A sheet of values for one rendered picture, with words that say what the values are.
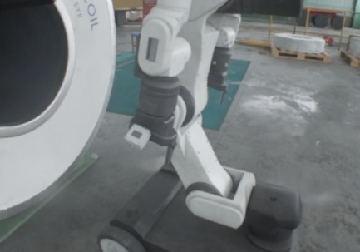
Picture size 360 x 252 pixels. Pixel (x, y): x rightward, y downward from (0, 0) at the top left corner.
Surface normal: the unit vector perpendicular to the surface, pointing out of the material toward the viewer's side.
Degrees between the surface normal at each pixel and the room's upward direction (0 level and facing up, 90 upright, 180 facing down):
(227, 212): 90
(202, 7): 90
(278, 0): 113
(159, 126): 90
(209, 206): 90
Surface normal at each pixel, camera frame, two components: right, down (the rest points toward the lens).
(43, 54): -0.36, 0.17
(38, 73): -0.30, -0.17
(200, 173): -0.44, 0.37
